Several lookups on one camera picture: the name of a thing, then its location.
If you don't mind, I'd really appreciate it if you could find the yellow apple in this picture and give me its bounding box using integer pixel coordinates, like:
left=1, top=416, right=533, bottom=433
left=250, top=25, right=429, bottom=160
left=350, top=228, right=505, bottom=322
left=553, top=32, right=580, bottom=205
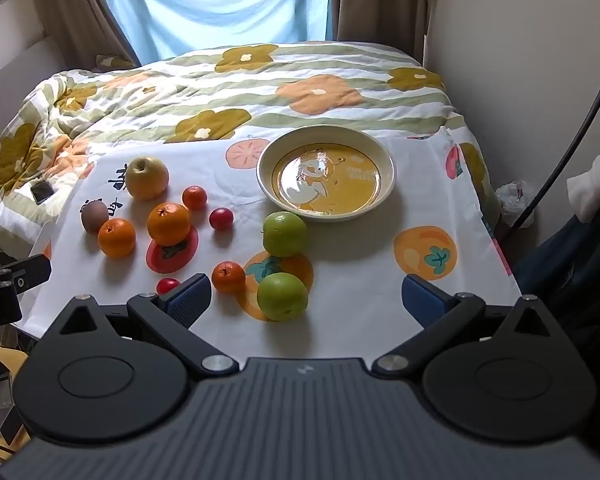
left=125, top=156, right=171, bottom=202

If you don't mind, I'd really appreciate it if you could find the brown kiwi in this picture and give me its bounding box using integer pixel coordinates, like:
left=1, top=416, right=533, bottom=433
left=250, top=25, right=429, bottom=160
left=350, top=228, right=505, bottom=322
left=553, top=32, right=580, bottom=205
left=80, top=199, right=111, bottom=235

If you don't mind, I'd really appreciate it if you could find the floral striped quilt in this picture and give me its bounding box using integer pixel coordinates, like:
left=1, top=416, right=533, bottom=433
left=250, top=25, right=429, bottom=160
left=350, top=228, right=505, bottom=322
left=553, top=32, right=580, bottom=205
left=0, top=40, right=503, bottom=256

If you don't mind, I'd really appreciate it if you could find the white persimmon print cloth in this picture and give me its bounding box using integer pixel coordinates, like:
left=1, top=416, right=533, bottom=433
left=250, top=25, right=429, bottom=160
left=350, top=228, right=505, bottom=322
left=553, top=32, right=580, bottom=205
left=17, top=127, right=523, bottom=356

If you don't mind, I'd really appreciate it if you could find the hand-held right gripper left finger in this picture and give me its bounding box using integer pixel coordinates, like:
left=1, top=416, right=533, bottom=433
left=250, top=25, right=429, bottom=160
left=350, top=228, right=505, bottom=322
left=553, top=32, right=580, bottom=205
left=45, top=272, right=241, bottom=381

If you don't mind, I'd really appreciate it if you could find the grey bed headboard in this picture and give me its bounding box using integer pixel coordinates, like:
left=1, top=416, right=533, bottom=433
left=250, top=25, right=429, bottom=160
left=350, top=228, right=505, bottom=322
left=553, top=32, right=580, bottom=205
left=0, top=35, right=68, bottom=153

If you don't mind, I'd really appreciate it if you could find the cream bowl with yellow print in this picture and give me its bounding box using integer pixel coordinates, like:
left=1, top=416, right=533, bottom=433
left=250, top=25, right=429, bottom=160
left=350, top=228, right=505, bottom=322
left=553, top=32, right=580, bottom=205
left=256, top=126, right=397, bottom=222

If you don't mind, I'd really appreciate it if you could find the green apple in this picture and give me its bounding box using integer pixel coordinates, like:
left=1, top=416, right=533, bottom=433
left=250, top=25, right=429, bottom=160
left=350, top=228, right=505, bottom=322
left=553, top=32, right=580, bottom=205
left=262, top=211, right=309, bottom=258
left=256, top=272, right=310, bottom=322

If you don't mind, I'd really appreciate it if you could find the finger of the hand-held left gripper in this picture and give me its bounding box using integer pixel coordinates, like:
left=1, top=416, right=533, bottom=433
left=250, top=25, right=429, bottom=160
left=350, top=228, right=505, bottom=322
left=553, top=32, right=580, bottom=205
left=0, top=254, right=52, bottom=293

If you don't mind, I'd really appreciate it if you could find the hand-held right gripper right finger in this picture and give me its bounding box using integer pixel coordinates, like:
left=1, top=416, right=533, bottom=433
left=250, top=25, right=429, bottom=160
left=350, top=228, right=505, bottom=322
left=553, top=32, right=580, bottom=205
left=372, top=274, right=556, bottom=378

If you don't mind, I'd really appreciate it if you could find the large orange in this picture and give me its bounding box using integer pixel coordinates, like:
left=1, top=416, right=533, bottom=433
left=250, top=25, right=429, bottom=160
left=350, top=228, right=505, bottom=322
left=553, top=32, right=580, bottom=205
left=98, top=218, right=137, bottom=259
left=147, top=202, right=192, bottom=247

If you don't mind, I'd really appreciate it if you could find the small tangerine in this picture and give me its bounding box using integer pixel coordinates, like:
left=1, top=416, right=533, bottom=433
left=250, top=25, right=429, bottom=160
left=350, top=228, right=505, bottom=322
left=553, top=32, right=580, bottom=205
left=182, top=185, right=209, bottom=211
left=211, top=261, right=247, bottom=294

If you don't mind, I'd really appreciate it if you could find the black cable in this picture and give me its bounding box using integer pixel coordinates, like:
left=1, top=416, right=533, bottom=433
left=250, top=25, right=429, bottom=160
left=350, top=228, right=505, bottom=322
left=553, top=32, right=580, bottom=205
left=510, top=74, right=600, bottom=230

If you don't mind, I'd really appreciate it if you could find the dark blue garment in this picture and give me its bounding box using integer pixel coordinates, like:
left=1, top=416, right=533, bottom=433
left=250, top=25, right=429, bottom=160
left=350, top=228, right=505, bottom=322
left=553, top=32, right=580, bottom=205
left=510, top=200, right=600, bottom=463

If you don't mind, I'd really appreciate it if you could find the blue sheer curtain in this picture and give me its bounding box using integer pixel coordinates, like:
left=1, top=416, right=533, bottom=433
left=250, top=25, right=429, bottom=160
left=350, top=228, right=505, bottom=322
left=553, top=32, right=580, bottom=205
left=99, top=0, right=332, bottom=64

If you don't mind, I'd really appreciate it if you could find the black smartphone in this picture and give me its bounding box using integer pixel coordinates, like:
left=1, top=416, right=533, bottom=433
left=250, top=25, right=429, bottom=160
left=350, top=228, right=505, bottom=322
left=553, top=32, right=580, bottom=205
left=30, top=181, right=54, bottom=205

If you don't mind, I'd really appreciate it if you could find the white plastic bag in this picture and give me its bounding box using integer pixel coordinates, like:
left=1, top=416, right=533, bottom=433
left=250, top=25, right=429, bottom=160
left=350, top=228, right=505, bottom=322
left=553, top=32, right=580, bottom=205
left=495, top=180, right=536, bottom=228

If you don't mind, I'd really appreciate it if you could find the brown curtain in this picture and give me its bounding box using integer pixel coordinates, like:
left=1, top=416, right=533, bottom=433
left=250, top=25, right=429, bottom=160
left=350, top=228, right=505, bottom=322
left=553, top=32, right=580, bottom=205
left=329, top=0, right=433, bottom=61
left=27, top=0, right=142, bottom=68

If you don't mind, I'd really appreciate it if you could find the white garment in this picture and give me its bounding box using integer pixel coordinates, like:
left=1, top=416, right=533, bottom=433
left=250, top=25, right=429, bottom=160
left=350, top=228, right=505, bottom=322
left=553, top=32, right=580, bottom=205
left=566, top=142, right=600, bottom=224

